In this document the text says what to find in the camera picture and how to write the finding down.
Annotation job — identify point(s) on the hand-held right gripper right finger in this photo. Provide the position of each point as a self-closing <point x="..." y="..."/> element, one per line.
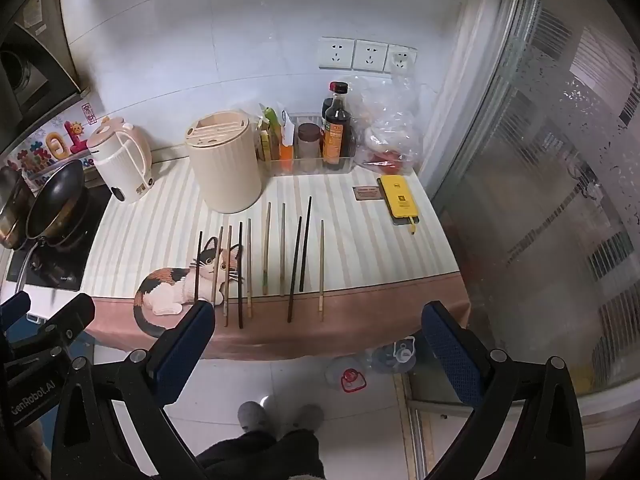
<point x="450" y="355"/>

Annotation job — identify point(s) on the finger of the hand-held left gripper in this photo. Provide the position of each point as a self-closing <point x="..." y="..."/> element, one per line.
<point x="70" y="317"/>
<point x="14" y="306"/>

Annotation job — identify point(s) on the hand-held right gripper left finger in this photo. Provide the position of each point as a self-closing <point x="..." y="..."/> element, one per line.
<point x="185" y="345"/>

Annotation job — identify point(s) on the cream ribbed utensil holder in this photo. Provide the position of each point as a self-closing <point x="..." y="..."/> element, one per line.
<point x="225" y="160"/>

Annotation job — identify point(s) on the black induction cooker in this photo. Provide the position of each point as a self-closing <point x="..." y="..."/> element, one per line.
<point x="65" y="270"/>

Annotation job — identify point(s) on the clear plastic jug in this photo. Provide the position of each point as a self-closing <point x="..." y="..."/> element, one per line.
<point x="395" y="355"/>

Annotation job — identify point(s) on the black chopstick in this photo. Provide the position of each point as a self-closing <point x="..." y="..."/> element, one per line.
<point x="295" y="270"/>
<point x="199" y="270"/>
<point x="306" y="242"/>

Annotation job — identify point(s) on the grey slipper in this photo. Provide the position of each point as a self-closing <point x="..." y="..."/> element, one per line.
<point x="306" y="417"/>
<point x="251" y="416"/>

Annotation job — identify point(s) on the steel pot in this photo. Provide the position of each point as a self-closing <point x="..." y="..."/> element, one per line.
<point x="10" y="205"/>

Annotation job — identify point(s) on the striped cat print tablecloth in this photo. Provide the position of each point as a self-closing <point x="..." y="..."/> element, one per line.
<point x="150" y="240"/>

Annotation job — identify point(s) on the black frying pan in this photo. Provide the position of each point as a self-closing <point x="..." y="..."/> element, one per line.
<point x="55" y="200"/>

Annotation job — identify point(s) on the person's legs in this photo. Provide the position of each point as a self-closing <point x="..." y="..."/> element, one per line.
<point x="260" y="457"/>

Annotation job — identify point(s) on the yellow power bank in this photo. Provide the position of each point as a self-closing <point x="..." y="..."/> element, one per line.
<point x="398" y="200"/>

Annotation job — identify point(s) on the pink and white electric kettle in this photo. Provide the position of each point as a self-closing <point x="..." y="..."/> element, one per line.
<point x="120" y="160"/>

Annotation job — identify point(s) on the brown card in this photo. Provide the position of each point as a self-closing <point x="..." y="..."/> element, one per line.
<point x="366" y="192"/>

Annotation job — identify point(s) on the clear plastic organizer tray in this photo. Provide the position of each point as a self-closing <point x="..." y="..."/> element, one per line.
<point x="310" y="166"/>

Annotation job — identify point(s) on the brown lid jar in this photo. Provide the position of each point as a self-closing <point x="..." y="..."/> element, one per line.
<point x="308" y="135"/>

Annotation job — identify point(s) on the green packet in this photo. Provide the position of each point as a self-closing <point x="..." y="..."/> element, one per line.
<point x="270" y="116"/>

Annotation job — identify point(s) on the clear plastic bag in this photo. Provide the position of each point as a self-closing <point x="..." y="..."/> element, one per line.
<point x="387" y="115"/>

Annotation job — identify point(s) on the sauce bottle orange label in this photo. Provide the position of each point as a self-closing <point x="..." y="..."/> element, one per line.
<point x="337" y="132"/>

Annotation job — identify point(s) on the colourful wall sticker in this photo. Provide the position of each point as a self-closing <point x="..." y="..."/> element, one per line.
<point x="50" y="145"/>

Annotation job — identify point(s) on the frosted glass shower enclosure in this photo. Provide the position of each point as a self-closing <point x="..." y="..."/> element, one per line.
<point x="550" y="185"/>

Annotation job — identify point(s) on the white wall socket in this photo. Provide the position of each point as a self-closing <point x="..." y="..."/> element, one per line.
<point x="370" y="56"/>
<point x="402" y="59"/>
<point x="336" y="53"/>

